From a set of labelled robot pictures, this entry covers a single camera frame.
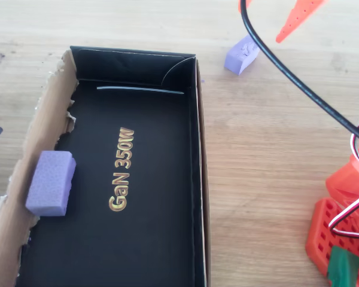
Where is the dark green table clamp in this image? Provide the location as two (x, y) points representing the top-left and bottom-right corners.
(327, 246), (359, 287)

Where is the black cardboard box GaN 350W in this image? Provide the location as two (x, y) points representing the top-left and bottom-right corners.
(0, 45), (212, 287)

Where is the red white black servo wire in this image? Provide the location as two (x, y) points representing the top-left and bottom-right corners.
(328, 115), (359, 240)

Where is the purple foam block rough face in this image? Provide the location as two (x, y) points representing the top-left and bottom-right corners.
(224, 34), (261, 77)

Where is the black cable of gripper camera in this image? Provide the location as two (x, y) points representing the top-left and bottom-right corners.
(239, 0), (359, 145)

